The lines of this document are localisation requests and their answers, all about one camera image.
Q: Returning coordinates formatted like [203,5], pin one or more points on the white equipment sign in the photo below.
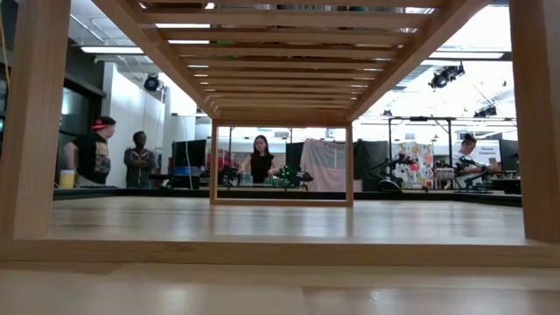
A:
[486,151]

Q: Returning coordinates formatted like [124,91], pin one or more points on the black cloth partition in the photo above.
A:
[371,153]

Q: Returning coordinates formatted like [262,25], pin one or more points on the black ceiling camera rig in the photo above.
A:
[446,75]
[485,110]

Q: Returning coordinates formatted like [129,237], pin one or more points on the black table edge rail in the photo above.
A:
[481,198]

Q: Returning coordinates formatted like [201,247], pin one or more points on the ceiling light panel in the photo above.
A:
[111,50]
[466,55]

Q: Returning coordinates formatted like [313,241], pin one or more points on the black gantry frame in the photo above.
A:
[420,118]

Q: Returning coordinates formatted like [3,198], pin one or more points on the background black robot arm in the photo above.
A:
[389,168]

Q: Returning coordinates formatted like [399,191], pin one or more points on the wooden slatted shelf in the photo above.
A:
[280,254]

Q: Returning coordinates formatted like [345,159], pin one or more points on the colourful patterned cloth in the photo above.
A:
[420,168]

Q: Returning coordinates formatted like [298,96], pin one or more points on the pink cloth cover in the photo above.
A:
[324,166]

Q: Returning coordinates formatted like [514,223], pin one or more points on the background robot rig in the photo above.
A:
[229,172]
[292,175]
[474,181]

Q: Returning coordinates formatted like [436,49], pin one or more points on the yellow cup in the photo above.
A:
[67,179]

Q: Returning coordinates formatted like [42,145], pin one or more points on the black round ceiling device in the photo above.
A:
[151,82]

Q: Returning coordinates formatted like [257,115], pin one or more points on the person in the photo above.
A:
[139,162]
[464,159]
[94,155]
[261,164]

